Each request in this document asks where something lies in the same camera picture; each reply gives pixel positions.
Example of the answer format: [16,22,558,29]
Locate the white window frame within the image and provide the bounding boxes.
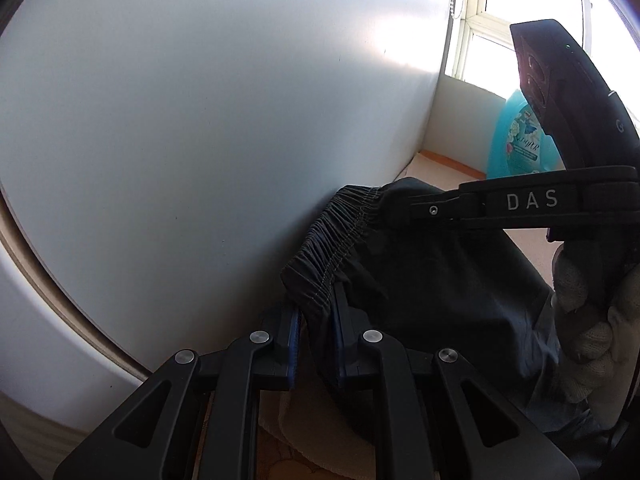
[442,0,640,128]

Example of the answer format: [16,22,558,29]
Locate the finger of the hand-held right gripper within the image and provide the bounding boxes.
[407,191,486,227]

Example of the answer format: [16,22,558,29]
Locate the blue detergent bottle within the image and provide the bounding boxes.
[486,88,567,181]

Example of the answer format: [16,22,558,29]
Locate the person's right hand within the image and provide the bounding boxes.
[550,247,640,411]

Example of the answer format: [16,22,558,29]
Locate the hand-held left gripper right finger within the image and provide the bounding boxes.
[331,284,582,480]

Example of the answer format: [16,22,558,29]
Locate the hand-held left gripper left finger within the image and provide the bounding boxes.
[52,306,302,480]

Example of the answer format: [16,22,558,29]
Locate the dark grey pants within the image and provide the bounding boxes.
[280,177,623,443]

